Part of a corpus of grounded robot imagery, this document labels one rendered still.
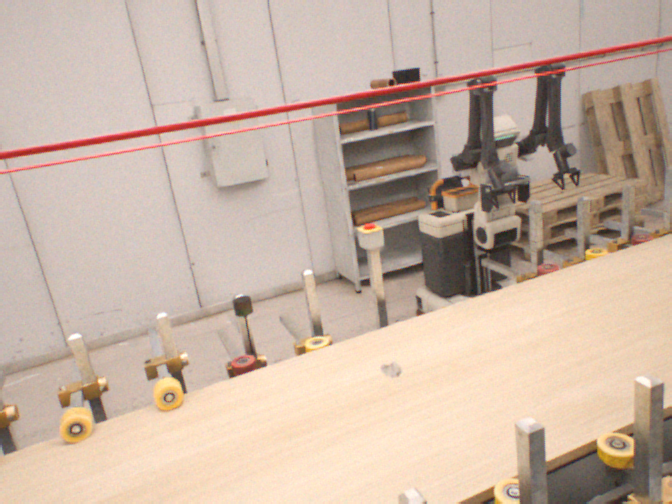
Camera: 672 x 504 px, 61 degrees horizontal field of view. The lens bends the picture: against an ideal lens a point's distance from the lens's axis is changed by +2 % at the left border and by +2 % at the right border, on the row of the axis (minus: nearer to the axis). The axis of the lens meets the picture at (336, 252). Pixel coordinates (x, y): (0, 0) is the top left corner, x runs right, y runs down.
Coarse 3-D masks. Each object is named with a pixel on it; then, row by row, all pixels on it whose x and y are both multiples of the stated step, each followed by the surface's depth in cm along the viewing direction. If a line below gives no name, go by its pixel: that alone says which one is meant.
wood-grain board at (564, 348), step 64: (640, 256) 223; (448, 320) 194; (512, 320) 188; (576, 320) 182; (640, 320) 176; (256, 384) 172; (320, 384) 167; (384, 384) 162; (448, 384) 157; (512, 384) 153; (576, 384) 149; (64, 448) 156; (128, 448) 151; (192, 448) 147; (256, 448) 143; (320, 448) 139; (384, 448) 136; (448, 448) 132; (512, 448) 129; (576, 448) 127
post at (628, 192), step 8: (624, 192) 246; (632, 192) 245; (624, 200) 247; (632, 200) 246; (624, 208) 248; (632, 208) 247; (624, 216) 250; (632, 216) 248; (624, 224) 251; (632, 224) 250; (624, 232) 252; (632, 232) 251
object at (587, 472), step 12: (588, 456) 138; (564, 468) 136; (576, 468) 137; (588, 468) 139; (600, 468) 141; (552, 480) 135; (564, 480) 137; (576, 480) 138; (588, 480) 140; (600, 480) 142; (612, 480) 144; (552, 492) 136; (564, 492) 138; (576, 492) 139; (588, 492) 141; (600, 492) 143
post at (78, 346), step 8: (72, 336) 169; (80, 336) 170; (72, 344) 169; (80, 344) 170; (72, 352) 170; (80, 352) 171; (80, 360) 171; (88, 360) 172; (80, 368) 172; (88, 368) 173; (80, 376) 172; (88, 376) 173; (88, 400) 175; (96, 400) 176; (96, 408) 177; (104, 408) 179; (96, 416) 177; (104, 416) 178
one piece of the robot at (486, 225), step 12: (516, 144) 321; (504, 156) 316; (516, 156) 319; (480, 168) 312; (480, 180) 322; (480, 204) 328; (504, 204) 325; (480, 216) 326; (492, 216) 324; (504, 216) 328; (516, 216) 329; (480, 228) 328; (492, 228) 321; (504, 228) 324; (516, 228) 329; (480, 240) 331; (492, 240) 324; (516, 240) 333
